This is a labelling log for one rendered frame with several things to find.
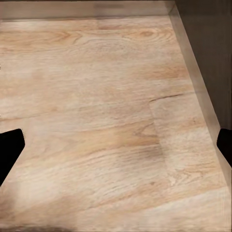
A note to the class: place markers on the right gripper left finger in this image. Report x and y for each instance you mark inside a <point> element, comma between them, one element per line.
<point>12,144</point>

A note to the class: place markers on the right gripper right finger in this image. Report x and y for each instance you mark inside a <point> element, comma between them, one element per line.
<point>224,143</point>

